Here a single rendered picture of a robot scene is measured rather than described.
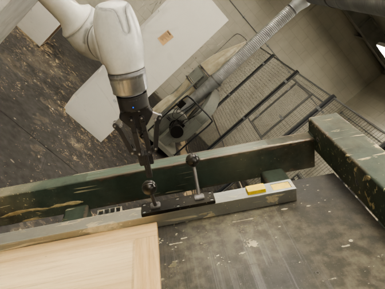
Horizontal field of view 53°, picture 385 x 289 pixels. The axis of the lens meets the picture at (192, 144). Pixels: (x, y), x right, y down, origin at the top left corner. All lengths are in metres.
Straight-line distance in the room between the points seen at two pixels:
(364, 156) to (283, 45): 8.30
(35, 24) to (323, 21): 6.24
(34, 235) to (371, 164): 0.89
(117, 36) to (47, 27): 4.92
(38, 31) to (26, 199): 4.61
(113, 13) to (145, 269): 0.57
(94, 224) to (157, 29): 3.52
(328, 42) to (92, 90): 6.40
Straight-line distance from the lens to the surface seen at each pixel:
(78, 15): 1.02
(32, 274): 1.05
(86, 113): 4.71
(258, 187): 1.08
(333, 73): 9.93
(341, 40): 9.83
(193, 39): 4.46
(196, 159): 1.04
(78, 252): 1.05
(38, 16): 5.81
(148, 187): 0.96
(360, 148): 1.16
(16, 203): 1.37
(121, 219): 1.07
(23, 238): 1.14
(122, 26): 0.90
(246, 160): 1.28
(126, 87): 0.93
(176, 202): 1.06
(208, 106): 6.25
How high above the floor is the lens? 1.78
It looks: 12 degrees down
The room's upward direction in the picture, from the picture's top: 48 degrees clockwise
